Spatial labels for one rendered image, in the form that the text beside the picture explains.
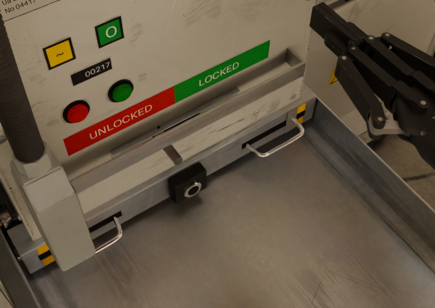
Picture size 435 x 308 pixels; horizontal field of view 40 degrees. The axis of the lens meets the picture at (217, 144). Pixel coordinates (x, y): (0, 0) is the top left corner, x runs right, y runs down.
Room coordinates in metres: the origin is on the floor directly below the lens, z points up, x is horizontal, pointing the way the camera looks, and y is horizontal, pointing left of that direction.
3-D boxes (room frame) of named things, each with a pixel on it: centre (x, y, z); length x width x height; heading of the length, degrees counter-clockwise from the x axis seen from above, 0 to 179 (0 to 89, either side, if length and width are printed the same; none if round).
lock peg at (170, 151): (0.49, 0.07, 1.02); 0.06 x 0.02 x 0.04; 35
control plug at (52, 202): (0.35, 0.19, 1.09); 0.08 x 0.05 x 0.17; 35
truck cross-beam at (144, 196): (0.54, 0.07, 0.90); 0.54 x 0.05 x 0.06; 125
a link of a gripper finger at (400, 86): (0.42, -0.17, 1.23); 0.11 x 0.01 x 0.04; 36
